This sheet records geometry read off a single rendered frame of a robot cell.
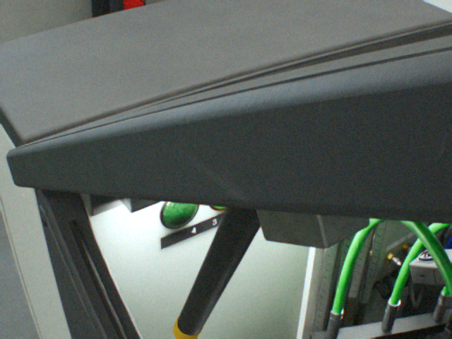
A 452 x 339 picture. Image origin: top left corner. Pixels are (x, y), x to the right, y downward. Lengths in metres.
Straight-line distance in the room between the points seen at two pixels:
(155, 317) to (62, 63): 0.33
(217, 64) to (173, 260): 0.23
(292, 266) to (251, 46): 0.32
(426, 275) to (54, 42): 0.54
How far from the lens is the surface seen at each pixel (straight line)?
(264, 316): 0.91
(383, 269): 1.08
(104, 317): 0.58
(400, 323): 0.95
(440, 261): 0.56
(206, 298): 0.36
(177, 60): 0.72
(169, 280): 0.74
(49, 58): 0.76
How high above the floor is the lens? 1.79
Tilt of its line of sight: 34 degrees down
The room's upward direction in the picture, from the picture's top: straight up
